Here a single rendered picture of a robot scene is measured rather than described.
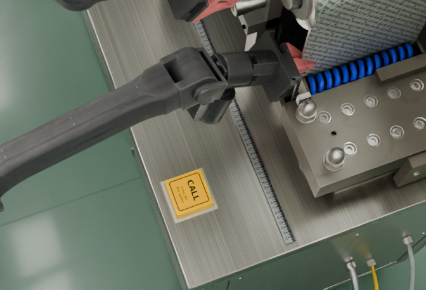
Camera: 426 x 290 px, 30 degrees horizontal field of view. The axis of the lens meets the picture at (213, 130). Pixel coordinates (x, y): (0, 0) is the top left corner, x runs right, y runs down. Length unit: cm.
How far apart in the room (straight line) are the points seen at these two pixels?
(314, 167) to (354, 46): 22
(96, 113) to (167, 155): 34
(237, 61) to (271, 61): 7
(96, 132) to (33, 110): 137
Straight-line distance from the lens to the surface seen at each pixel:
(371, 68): 142
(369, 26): 134
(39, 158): 117
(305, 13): 121
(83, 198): 241
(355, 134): 138
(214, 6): 114
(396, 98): 142
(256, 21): 132
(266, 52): 129
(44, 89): 255
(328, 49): 134
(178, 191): 143
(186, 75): 118
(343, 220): 146
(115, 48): 157
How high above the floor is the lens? 229
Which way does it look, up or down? 68 degrees down
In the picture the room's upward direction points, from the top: 4 degrees clockwise
